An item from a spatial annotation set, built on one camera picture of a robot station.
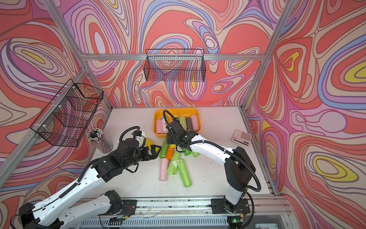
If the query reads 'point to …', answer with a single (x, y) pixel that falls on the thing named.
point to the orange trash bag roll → (169, 153)
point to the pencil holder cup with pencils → (96, 136)
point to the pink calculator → (241, 137)
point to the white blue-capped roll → (165, 130)
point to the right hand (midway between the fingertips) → (171, 140)
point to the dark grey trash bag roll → (189, 124)
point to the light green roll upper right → (195, 154)
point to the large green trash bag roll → (184, 172)
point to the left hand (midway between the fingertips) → (157, 149)
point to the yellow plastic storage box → (187, 112)
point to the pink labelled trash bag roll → (159, 126)
